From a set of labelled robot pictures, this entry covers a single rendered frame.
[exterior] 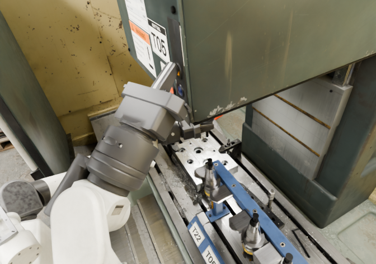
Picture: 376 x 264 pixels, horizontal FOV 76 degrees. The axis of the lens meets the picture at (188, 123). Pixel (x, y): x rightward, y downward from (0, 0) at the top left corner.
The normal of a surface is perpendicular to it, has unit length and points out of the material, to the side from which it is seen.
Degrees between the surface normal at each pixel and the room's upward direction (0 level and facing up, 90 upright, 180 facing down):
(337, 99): 90
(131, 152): 53
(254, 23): 90
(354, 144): 90
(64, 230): 33
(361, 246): 0
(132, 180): 77
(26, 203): 49
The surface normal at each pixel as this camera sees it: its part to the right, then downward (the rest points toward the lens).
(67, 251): -0.12, -0.32
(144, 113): -0.35, -0.40
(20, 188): 0.69, -0.58
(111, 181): -0.07, 0.54
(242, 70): 0.45, 0.52
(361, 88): -0.89, 0.34
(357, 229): -0.09, -0.78
